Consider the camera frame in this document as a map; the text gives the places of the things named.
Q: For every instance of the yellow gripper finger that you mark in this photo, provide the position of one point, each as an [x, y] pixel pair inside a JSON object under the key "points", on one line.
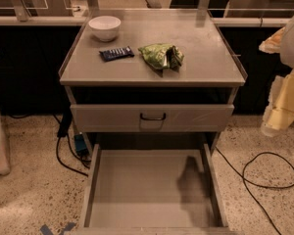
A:
{"points": [[272, 44], [279, 113]]}

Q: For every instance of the green jalapeno chip bag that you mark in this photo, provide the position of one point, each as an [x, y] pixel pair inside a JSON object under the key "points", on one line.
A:
{"points": [[162, 56]]}

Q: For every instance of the grey drawer cabinet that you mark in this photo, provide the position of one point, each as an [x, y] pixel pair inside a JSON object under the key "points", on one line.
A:
{"points": [[166, 71]]}

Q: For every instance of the dark blue candy bar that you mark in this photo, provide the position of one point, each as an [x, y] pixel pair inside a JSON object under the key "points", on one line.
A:
{"points": [[115, 54]]}

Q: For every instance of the closed upper drawer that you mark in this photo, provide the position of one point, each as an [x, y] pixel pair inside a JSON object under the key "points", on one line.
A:
{"points": [[126, 118]]}

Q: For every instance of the open grey lower drawer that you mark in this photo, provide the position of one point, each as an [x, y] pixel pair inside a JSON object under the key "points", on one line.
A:
{"points": [[152, 192]]}

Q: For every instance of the white ceramic bowl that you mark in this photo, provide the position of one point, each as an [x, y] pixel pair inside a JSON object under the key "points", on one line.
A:
{"points": [[105, 28]]}

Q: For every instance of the blue power adapter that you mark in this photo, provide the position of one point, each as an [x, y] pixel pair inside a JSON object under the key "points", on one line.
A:
{"points": [[80, 146]]}

